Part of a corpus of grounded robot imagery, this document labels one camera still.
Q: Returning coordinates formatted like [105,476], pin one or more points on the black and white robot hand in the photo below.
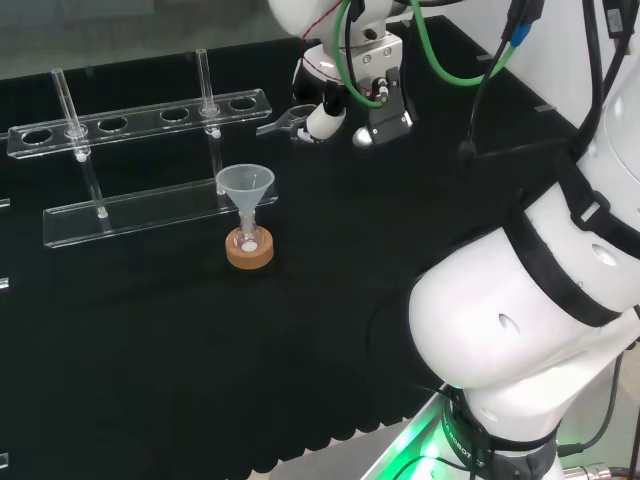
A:
[322,120]

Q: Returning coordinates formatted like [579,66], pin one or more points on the clear weighing funnel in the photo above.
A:
[280,122]

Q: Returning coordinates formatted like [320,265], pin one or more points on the clear plastic funnel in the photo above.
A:
[245,192]

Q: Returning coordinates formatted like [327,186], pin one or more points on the clear acrylic funnel stand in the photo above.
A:
[150,215]

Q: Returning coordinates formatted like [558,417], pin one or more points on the small round-bottom glass flask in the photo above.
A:
[247,236]

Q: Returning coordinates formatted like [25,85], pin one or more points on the black cloth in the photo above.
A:
[200,350]

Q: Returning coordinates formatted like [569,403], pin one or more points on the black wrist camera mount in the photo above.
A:
[390,120]

